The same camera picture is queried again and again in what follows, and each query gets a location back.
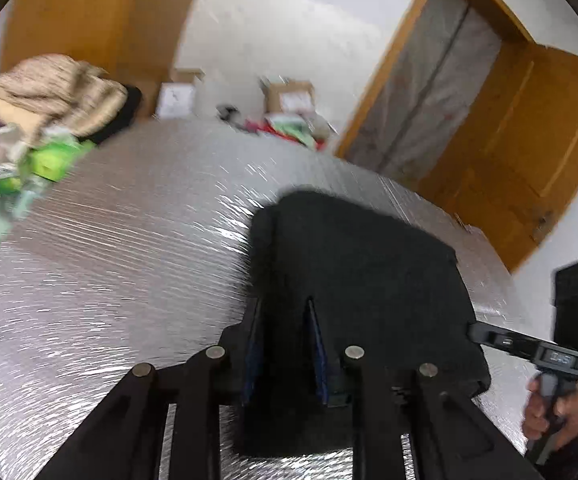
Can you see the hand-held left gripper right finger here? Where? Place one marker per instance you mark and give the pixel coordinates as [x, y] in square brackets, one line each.
[319, 355]

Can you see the green white medicine box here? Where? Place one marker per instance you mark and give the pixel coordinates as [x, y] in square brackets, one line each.
[6, 177]

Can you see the small black stand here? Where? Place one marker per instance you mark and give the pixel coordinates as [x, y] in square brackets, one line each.
[228, 112]

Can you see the clear plastic door curtain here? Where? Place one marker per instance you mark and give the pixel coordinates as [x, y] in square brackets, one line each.
[419, 85]

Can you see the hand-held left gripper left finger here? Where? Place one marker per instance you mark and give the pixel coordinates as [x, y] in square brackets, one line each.
[254, 355]

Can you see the person's right hand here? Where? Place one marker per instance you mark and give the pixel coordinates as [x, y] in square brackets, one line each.
[576, 410]

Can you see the white cardboard box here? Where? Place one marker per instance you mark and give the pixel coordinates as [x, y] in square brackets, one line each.
[176, 100]

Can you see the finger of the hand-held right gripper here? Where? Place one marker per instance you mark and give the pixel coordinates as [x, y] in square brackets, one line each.
[504, 337]

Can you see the wooden door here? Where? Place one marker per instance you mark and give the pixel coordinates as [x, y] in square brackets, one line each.
[519, 135]

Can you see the wooden wardrobe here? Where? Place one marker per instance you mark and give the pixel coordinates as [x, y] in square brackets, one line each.
[84, 15]

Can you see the wooden door frame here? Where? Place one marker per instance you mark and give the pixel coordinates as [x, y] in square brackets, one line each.
[414, 25]

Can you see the green plastic bag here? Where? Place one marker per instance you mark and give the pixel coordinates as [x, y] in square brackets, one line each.
[289, 127]

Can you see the brown cardboard box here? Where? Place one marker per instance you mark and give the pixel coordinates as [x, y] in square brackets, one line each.
[289, 95]

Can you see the green tissue pack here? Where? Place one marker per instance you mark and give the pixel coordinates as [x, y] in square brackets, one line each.
[54, 160]

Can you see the red plastic crate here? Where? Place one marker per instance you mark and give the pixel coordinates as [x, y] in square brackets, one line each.
[319, 145]

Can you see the black cloth pile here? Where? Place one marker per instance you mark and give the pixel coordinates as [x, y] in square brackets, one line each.
[124, 112]

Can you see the beige floral blanket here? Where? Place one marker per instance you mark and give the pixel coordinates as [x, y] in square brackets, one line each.
[49, 90]

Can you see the black garment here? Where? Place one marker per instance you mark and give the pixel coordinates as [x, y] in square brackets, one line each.
[359, 260]

